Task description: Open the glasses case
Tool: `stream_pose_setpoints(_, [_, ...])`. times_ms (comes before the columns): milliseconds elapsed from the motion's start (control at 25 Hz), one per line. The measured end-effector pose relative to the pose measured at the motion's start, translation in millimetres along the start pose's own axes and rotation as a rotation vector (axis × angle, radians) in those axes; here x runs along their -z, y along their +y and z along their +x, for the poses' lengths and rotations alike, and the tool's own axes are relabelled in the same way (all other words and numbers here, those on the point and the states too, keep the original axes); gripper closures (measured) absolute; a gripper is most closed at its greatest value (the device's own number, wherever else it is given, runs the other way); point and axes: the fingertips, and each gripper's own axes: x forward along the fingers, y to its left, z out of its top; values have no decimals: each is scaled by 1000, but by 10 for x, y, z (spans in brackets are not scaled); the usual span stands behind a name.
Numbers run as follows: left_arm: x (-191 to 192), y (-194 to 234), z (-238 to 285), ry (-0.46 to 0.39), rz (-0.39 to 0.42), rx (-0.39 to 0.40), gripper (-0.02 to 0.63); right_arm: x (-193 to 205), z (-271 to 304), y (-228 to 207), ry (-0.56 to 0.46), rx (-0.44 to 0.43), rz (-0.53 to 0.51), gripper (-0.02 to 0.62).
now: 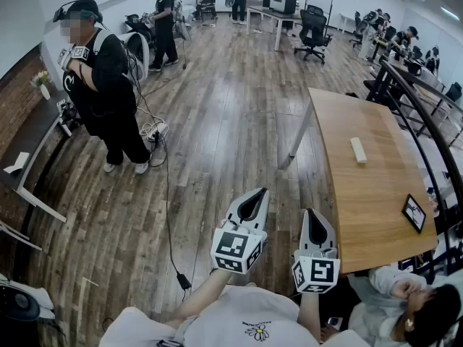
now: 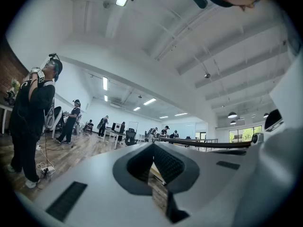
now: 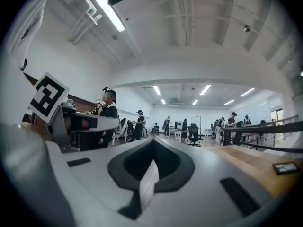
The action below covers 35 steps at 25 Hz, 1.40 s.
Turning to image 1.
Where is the white rectangular block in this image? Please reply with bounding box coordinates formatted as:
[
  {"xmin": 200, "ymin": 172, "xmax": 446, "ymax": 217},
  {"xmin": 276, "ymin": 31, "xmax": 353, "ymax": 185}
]
[{"xmin": 349, "ymin": 137, "xmax": 368, "ymax": 165}]

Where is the person's white t-shirt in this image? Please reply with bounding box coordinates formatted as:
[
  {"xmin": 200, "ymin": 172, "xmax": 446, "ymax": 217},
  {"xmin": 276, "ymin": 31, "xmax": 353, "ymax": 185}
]
[{"xmin": 98, "ymin": 283, "xmax": 370, "ymax": 347}]

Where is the person's right forearm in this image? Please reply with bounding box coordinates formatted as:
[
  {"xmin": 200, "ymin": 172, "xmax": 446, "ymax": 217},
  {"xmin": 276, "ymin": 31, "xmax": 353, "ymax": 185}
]
[{"xmin": 297, "ymin": 291, "xmax": 323, "ymax": 343}]

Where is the dark round fan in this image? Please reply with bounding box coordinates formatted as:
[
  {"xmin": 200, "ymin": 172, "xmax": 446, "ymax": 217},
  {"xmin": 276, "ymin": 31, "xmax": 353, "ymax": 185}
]
[{"xmin": 0, "ymin": 273, "xmax": 56, "ymax": 325}]

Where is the black picture frame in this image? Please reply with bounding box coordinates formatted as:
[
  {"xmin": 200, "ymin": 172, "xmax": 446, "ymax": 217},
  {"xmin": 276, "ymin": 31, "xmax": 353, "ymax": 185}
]
[{"xmin": 401, "ymin": 193, "xmax": 428, "ymax": 235}]

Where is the black computer monitor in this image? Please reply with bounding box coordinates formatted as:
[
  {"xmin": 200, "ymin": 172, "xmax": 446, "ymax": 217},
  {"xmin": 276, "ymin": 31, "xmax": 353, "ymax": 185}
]
[{"xmin": 262, "ymin": 0, "xmax": 299, "ymax": 15}]

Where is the black metal railing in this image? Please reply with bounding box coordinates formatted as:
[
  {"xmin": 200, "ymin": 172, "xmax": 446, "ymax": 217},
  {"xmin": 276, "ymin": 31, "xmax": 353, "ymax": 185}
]
[{"xmin": 365, "ymin": 59, "xmax": 463, "ymax": 209}]

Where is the person's left forearm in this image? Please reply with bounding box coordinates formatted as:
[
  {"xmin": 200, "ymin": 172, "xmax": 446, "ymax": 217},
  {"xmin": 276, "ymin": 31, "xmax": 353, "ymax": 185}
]
[{"xmin": 164, "ymin": 267, "xmax": 236, "ymax": 330}]

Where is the white table leg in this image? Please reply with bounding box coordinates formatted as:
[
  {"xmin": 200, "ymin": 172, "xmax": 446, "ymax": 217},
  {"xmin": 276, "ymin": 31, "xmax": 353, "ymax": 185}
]
[{"xmin": 277, "ymin": 94, "xmax": 315, "ymax": 171}]

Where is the white backpack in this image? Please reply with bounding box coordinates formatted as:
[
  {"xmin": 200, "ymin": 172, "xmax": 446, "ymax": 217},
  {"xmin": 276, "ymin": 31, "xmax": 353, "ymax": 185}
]
[{"xmin": 118, "ymin": 30, "xmax": 150, "ymax": 83}]

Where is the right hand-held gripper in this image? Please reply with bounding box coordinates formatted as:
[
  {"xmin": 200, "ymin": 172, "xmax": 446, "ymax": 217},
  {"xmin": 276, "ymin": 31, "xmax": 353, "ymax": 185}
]
[{"xmin": 291, "ymin": 208, "xmax": 341, "ymax": 295}]

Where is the black office chair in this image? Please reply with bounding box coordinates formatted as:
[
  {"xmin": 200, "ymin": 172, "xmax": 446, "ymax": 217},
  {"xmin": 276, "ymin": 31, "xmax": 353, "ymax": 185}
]
[{"xmin": 293, "ymin": 4, "xmax": 334, "ymax": 65}]

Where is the white vase with flowers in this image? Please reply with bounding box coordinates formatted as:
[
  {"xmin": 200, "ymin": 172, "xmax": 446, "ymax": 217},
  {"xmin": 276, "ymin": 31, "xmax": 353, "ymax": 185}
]
[{"xmin": 30, "ymin": 69, "xmax": 52, "ymax": 101}]

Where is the dark desk with white legs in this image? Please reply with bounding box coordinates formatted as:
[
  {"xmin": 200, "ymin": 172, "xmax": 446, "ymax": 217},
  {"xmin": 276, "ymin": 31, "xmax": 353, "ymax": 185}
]
[{"xmin": 0, "ymin": 98, "xmax": 70, "ymax": 224}]

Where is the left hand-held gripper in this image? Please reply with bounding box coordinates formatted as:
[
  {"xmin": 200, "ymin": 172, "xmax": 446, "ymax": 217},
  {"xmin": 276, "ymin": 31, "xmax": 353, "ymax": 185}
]
[{"xmin": 211, "ymin": 187, "xmax": 271, "ymax": 275}]

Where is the black floor cable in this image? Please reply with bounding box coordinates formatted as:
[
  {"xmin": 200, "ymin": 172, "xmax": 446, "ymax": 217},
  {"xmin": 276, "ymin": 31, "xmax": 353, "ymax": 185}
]
[{"xmin": 135, "ymin": 81, "xmax": 187, "ymax": 278}]

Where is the white-legged desk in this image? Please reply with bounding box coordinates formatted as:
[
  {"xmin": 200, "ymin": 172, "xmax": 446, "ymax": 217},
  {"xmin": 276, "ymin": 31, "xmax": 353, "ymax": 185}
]
[{"xmin": 245, "ymin": 4, "xmax": 303, "ymax": 52}]

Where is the white power strip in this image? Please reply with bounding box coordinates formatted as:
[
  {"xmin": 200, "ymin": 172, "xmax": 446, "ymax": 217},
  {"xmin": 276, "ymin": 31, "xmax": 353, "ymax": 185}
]
[{"xmin": 139, "ymin": 120, "xmax": 170, "ymax": 142}]

